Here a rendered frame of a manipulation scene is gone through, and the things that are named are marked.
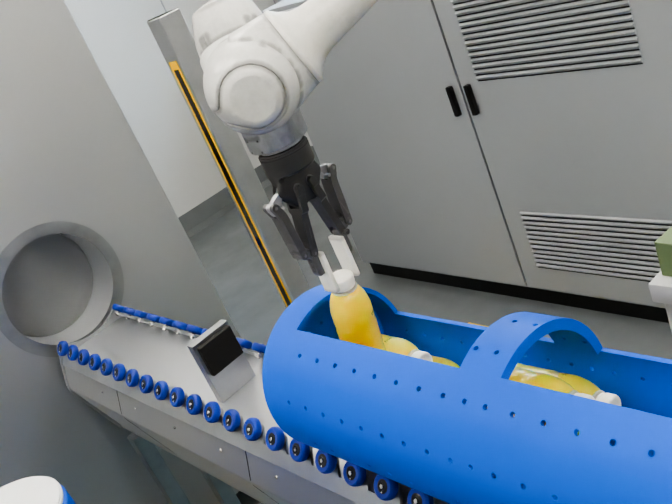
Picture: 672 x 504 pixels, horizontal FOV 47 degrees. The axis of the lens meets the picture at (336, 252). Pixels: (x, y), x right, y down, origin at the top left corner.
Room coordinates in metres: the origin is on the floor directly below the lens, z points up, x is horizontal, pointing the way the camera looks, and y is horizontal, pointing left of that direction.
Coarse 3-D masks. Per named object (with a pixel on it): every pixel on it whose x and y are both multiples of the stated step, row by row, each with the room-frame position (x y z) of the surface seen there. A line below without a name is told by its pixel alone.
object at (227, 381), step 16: (224, 320) 1.57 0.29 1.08; (208, 336) 1.53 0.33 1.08; (224, 336) 1.53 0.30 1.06; (192, 352) 1.52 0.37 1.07; (208, 352) 1.51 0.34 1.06; (224, 352) 1.52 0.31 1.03; (240, 352) 1.54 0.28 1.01; (208, 368) 1.50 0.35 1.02; (224, 368) 1.53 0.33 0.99; (240, 368) 1.55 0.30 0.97; (224, 384) 1.52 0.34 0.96; (240, 384) 1.54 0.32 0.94; (224, 400) 1.51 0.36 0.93
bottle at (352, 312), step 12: (360, 288) 1.08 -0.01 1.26; (336, 300) 1.07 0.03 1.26; (348, 300) 1.06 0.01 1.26; (360, 300) 1.07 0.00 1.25; (336, 312) 1.07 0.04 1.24; (348, 312) 1.06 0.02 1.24; (360, 312) 1.06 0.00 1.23; (372, 312) 1.08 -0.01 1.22; (336, 324) 1.08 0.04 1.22; (348, 324) 1.06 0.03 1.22; (360, 324) 1.06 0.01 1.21; (372, 324) 1.07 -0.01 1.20; (348, 336) 1.07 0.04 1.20; (360, 336) 1.06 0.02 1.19; (372, 336) 1.07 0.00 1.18; (384, 348) 1.09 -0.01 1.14
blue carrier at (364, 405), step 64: (320, 320) 1.21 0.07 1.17; (384, 320) 1.26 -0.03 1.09; (448, 320) 1.13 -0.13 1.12; (512, 320) 0.87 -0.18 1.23; (576, 320) 0.88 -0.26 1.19; (320, 384) 1.01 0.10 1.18; (384, 384) 0.91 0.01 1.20; (448, 384) 0.83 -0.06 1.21; (512, 384) 0.76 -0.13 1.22; (640, 384) 0.85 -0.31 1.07; (320, 448) 1.05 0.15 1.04; (384, 448) 0.89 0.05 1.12; (448, 448) 0.79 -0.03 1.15; (512, 448) 0.72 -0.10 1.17; (576, 448) 0.66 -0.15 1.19; (640, 448) 0.61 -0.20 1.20
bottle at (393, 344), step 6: (384, 336) 1.15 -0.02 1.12; (390, 336) 1.15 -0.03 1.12; (384, 342) 1.13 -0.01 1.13; (390, 342) 1.12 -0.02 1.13; (396, 342) 1.12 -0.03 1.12; (402, 342) 1.12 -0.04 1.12; (408, 342) 1.12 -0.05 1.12; (390, 348) 1.11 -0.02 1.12; (396, 348) 1.11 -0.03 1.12; (402, 348) 1.10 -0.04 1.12; (408, 348) 1.10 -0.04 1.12; (414, 348) 1.10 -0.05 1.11; (402, 354) 1.09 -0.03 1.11; (408, 354) 1.09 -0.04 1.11
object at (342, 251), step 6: (330, 240) 1.10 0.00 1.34; (336, 240) 1.09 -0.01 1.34; (342, 240) 1.08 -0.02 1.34; (336, 246) 1.10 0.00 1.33; (342, 246) 1.09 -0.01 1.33; (336, 252) 1.10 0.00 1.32; (342, 252) 1.09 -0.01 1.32; (348, 252) 1.08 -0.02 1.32; (342, 258) 1.10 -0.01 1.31; (348, 258) 1.08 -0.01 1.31; (342, 264) 1.10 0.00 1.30; (348, 264) 1.09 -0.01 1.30; (354, 264) 1.08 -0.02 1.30; (354, 270) 1.08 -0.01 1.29
